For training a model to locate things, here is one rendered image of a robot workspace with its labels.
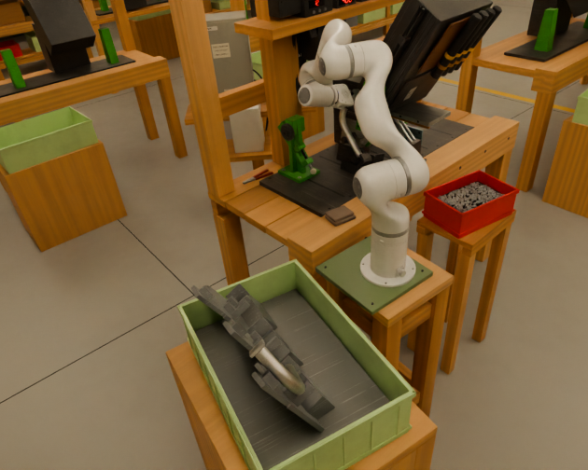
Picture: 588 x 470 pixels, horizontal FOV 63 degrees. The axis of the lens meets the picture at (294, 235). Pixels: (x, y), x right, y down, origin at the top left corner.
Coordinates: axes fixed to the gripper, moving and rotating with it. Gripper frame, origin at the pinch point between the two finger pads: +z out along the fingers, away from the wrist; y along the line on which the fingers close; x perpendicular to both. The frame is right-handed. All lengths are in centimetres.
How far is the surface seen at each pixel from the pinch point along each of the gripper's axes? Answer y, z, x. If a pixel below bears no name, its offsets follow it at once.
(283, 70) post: 21.7, -20.5, 14.1
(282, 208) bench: -35, -35, 31
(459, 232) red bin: -72, 2, -19
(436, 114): -20.0, 22.7, -20.2
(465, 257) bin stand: -82, 6, -14
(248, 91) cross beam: 19.9, -30.5, 28.7
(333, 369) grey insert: -96, -77, -8
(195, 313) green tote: -66, -95, 23
